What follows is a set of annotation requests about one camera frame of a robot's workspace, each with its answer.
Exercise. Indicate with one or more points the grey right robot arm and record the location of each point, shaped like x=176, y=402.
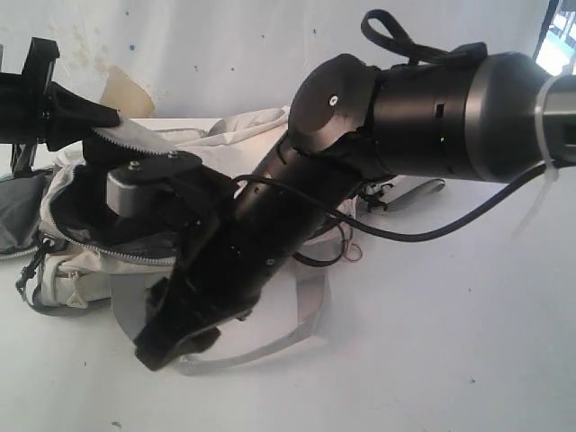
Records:
x=499, y=119

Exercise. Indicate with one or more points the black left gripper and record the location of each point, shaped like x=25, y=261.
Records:
x=33, y=110

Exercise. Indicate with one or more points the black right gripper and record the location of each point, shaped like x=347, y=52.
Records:
x=286, y=201

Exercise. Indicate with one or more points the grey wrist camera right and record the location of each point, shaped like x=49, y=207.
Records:
x=132, y=189

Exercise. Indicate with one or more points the white fabric backpack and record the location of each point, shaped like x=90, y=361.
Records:
x=86, y=254

